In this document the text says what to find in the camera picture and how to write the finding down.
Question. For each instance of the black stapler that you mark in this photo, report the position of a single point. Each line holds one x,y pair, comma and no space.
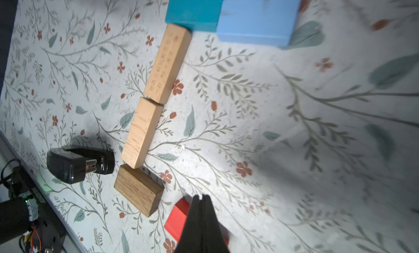
70,164

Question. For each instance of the light blue block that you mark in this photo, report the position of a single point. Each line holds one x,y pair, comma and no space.
265,22

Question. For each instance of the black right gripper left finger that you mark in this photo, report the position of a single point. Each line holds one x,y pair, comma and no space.
191,238

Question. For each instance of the red block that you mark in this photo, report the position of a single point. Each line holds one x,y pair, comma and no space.
176,221

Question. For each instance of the light wooden block slanted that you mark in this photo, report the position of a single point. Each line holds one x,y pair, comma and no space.
141,133

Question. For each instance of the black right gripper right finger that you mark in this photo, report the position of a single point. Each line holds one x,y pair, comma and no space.
212,237

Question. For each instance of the light wooden block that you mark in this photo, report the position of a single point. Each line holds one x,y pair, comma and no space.
167,64

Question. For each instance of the teal block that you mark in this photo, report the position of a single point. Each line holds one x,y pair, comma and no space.
195,15

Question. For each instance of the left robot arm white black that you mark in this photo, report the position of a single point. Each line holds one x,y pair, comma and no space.
17,215

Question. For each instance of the dark wooden block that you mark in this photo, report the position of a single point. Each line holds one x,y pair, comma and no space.
139,189

